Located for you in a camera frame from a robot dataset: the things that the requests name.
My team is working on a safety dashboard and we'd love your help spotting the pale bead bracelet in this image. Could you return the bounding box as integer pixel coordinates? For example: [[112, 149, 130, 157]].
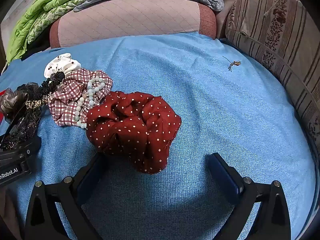
[[74, 77, 105, 130]]

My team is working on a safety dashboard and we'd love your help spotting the black satin scrunchie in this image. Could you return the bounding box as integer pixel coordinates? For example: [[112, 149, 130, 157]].
[[37, 71, 66, 98]]

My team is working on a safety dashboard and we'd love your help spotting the striped floral pillow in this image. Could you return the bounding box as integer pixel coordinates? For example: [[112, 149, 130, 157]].
[[225, 0, 320, 155]]

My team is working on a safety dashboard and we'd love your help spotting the white dotted scrunchie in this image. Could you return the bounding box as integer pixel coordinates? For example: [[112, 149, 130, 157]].
[[44, 53, 82, 79]]

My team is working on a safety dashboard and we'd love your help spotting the green quilt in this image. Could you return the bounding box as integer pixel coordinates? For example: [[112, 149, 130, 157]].
[[5, 0, 105, 65]]

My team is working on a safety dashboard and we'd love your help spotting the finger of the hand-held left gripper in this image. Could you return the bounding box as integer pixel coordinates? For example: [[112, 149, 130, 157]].
[[0, 104, 28, 153]]

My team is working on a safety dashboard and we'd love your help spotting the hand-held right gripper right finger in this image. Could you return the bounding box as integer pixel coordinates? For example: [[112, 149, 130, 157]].
[[205, 152, 292, 240]]

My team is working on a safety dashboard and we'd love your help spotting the red polka dot scrunchie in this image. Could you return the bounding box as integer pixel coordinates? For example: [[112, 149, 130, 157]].
[[86, 91, 182, 175]]

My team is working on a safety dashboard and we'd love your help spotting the pink quilted cushion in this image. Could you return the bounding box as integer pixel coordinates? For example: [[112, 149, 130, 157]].
[[49, 0, 217, 48]]

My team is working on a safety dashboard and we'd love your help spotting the red white plaid scrunchie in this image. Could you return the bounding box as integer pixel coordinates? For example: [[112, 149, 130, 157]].
[[47, 69, 113, 127]]

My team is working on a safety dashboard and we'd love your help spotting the leopard print hair tie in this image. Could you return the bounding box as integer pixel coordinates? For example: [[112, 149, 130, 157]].
[[24, 97, 48, 111]]

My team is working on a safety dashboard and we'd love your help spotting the blue blanket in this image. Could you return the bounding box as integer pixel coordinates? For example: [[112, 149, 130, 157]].
[[0, 31, 317, 240]]

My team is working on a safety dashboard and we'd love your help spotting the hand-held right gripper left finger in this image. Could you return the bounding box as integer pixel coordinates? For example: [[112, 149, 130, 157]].
[[24, 152, 110, 240]]

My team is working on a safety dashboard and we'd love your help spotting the small metal brooch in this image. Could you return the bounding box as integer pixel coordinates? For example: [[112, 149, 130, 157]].
[[222, 56, 242, 72]]

